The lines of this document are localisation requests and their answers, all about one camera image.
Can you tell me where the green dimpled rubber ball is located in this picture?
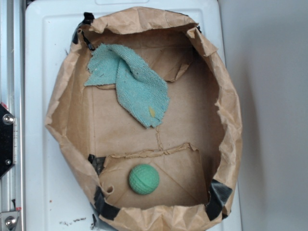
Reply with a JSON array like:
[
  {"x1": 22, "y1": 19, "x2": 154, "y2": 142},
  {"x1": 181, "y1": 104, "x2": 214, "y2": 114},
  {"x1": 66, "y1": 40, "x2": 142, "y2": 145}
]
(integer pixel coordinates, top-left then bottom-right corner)
[{"x1": 128, "y1": 164, "x2": 160, "y2": 195}]

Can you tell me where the teal terry cloth rag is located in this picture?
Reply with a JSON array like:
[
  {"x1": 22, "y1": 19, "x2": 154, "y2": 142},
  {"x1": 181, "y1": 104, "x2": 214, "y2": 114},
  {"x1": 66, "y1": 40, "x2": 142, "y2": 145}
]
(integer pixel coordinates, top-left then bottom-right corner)
[{"x1": 84, "y1": 44, "x2": 169, "y2": 128}]

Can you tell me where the brown paper bag tray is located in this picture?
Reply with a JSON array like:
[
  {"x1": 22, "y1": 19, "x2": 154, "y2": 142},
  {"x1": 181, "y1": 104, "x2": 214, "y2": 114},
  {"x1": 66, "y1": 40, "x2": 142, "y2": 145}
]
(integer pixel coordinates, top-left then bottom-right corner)
[{"x1": 45, "y1": 7, "x2": 243, "y2": 231}]

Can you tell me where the white plastic lid board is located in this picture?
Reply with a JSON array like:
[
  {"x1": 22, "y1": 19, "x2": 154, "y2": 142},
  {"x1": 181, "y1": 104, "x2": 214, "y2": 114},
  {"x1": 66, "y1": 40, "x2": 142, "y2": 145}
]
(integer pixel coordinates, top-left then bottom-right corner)
[{"x1": 24, "y1": 0, "x2": 243, "y2": 231}]

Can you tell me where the black metal corner bracket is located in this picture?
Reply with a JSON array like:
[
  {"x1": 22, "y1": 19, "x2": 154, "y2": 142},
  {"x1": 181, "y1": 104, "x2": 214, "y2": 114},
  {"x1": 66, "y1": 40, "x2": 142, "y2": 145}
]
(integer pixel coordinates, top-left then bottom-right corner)
[{"x1": 0, "y1": 103, "x2": 15, "y2": 179}]

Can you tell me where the aluminium frame rail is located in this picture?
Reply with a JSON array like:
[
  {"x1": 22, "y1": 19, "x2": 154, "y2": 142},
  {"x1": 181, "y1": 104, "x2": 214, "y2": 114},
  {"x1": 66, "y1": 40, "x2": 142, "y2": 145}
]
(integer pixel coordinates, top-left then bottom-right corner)
[{"x1": 0, "y1": 0, "x2": 26, "y2": 231}]

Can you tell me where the silver metal corner bracket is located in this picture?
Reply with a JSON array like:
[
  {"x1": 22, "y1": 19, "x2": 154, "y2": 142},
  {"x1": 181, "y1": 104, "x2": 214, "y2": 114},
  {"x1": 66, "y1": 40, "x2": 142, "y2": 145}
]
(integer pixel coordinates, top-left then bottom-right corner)
[{"x1": 0, "y1": 211, "x2": 20, "y2": 231}]

